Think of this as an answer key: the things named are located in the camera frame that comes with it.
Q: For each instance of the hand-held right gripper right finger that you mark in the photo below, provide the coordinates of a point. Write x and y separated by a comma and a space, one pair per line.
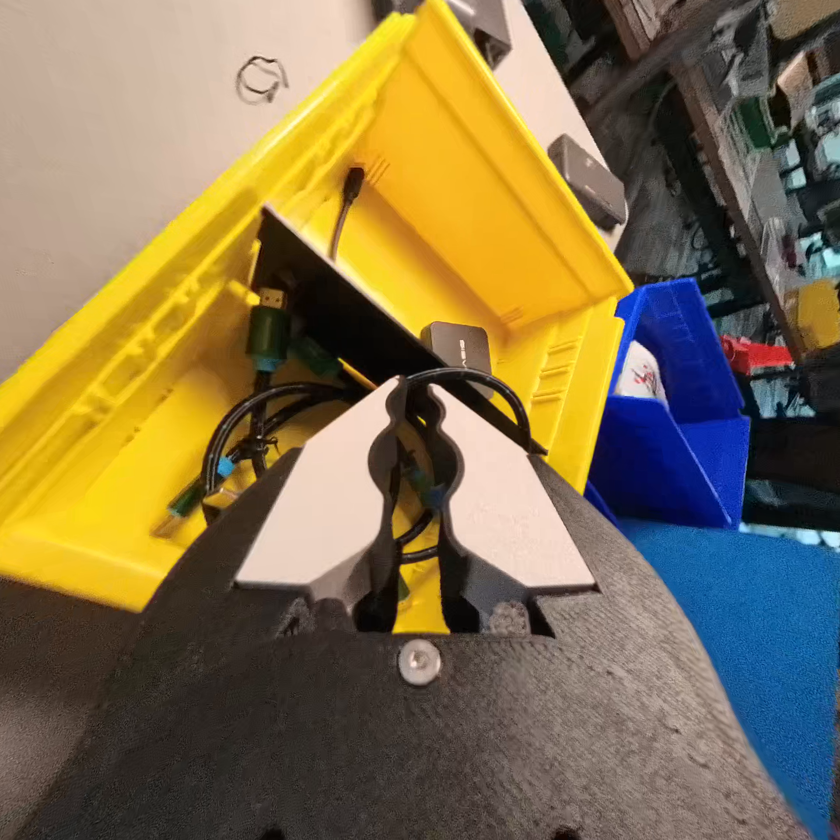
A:
518, 525

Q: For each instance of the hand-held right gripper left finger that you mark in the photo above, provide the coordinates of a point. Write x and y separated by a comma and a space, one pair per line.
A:
315, 518

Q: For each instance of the white red printed packet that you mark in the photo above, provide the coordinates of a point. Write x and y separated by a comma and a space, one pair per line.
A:
643, 374

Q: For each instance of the black bin divider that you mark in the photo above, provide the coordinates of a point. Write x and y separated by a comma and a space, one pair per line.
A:
341, 308

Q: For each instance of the blue partition panel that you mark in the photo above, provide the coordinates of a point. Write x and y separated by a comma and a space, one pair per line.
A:
754, 623

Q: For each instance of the red plastic bin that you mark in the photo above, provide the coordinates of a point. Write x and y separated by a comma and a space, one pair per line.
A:
754, 354

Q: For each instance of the small grey device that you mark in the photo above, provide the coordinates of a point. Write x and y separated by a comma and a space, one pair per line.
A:
587, 177

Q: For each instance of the small yellow bin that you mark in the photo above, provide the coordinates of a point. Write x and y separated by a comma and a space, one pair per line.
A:
814, 315

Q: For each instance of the black power bank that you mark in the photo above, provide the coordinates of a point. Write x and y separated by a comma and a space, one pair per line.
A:
489, 26

